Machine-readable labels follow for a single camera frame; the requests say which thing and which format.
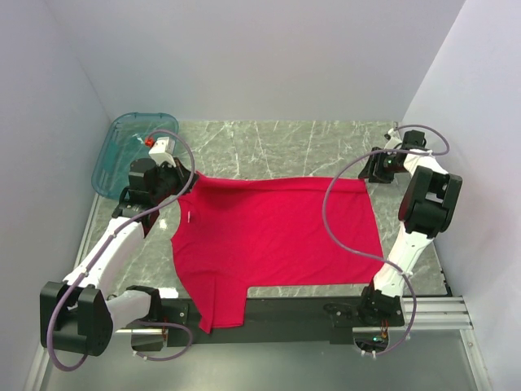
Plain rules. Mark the red t-shirt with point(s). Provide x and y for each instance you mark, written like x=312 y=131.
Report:
x=237 y=234

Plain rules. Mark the teal transparent plastic bin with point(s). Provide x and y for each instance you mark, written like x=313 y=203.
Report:
x=124 y=143

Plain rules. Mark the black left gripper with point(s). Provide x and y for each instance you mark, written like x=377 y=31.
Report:
x=180 y=171

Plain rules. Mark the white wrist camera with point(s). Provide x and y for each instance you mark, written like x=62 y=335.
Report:
x=161 y=150
x=393 y=138

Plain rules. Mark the black base beam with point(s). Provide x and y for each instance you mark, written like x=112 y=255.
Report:
x=287 y=319

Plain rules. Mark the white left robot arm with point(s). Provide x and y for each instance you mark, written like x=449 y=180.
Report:
x=76 y=314

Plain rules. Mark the aluminium frame rail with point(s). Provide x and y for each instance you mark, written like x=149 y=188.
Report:
x=77 y=316

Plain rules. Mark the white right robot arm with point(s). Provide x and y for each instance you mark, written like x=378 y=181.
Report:
x=426 y=210

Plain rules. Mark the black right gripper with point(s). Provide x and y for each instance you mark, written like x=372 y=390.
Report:
x=378 y=176

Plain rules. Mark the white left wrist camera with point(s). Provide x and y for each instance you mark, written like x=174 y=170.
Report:
x=161 y=150

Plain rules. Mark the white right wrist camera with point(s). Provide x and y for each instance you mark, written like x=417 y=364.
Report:
x=393 y=138

